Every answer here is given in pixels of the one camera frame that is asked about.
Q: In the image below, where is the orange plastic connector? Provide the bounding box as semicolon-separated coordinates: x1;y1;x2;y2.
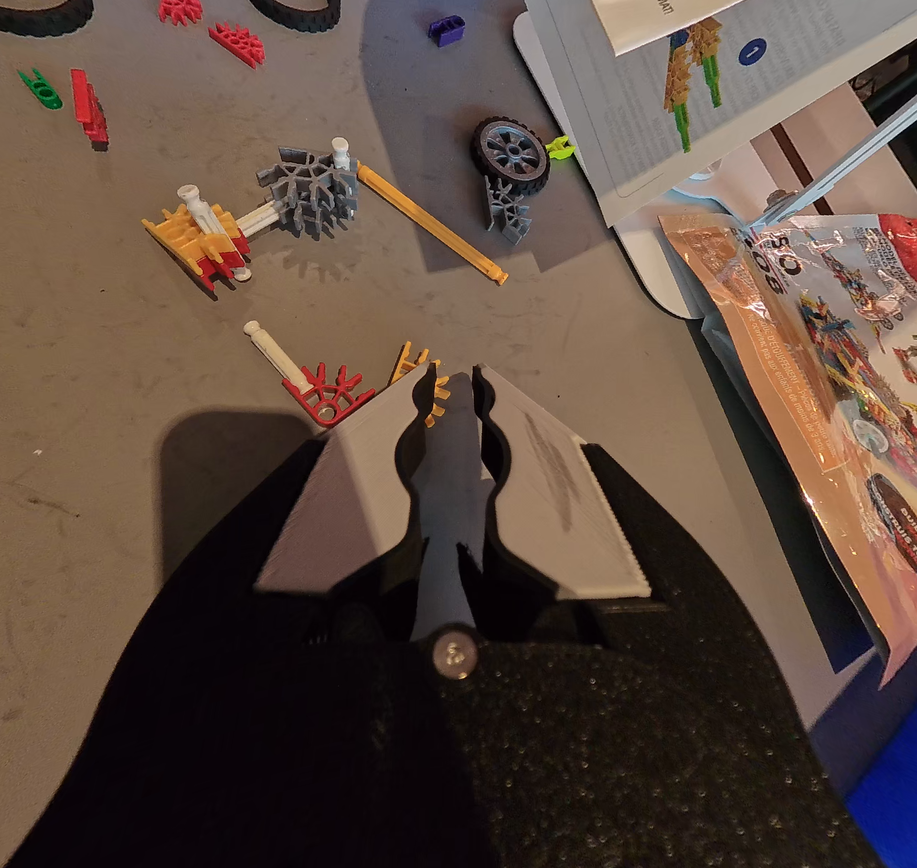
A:
141;202;248;274

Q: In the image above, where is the red plastic connector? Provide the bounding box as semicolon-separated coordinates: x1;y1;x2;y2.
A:
283;363;377;428
190;234;253;299

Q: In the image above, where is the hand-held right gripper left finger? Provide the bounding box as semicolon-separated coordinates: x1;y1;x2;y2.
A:
252;361;439;593

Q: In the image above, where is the printed toy packaging bag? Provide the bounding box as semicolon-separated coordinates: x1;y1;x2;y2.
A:
658;212;917;690

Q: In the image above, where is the red ridged connector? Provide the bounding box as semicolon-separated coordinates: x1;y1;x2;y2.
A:
69;67;110;149

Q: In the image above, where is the green clip connector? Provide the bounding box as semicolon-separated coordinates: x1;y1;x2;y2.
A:
18;69;64;111

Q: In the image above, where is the toy wheel with black tyre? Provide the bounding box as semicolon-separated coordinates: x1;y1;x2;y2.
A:
470;117;551;195

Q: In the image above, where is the long yellow rod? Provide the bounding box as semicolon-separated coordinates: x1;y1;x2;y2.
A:
356;163;510;287

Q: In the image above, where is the yellow half-round connector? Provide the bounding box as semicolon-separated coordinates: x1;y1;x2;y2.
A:
389;341;452;428

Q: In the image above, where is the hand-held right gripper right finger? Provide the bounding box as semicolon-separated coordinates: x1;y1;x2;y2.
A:
473;363;654;602

